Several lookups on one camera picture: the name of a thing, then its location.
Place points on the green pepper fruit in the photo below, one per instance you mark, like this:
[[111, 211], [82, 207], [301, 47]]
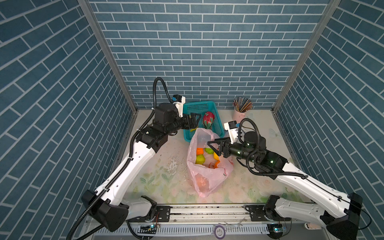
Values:
[[200, 159]]

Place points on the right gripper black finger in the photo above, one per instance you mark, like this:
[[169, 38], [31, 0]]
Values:
[[217, 147], [223, 140]]

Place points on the pink plastic bag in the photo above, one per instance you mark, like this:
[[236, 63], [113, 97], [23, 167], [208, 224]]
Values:
[[207, 178]]

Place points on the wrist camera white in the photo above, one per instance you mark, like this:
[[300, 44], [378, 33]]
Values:
[[179, 102], [232, 129]]

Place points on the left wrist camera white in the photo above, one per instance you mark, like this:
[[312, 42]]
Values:
[[179, 102]]

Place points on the right corner aluminium post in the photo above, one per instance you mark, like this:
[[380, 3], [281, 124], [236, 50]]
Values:
[[318, 30]]

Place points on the red dragon fruit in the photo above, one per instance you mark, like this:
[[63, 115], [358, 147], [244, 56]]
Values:
[[208, 120]]

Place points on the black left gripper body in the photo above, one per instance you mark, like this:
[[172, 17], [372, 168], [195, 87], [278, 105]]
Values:
[[177, 124]]

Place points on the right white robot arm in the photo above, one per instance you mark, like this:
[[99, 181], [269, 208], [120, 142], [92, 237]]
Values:
[[337, 212]]

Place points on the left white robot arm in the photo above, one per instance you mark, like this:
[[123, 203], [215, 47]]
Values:
[[143, 146]]

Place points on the left corner aluminium post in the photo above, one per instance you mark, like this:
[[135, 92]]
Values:
[[92, 20]]

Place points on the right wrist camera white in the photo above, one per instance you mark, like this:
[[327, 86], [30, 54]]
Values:
[[232, 129]]

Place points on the orange fruit in bag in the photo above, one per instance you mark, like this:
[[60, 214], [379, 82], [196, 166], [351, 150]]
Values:
[[199, 151]]

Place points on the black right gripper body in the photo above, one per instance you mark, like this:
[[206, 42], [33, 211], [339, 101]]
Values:
[[237, 150]]

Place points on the pink metal pencil bucket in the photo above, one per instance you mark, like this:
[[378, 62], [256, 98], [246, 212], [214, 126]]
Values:
[[238, 116]]

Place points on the corner aluminium post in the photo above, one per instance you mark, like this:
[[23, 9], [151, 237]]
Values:
[[92, 20], [318, 30]]

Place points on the teal plastic basket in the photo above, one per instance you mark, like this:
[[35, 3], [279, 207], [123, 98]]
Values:
[[202, 133]]

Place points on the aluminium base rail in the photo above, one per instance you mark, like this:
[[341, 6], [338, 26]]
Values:
[[210, 213]]

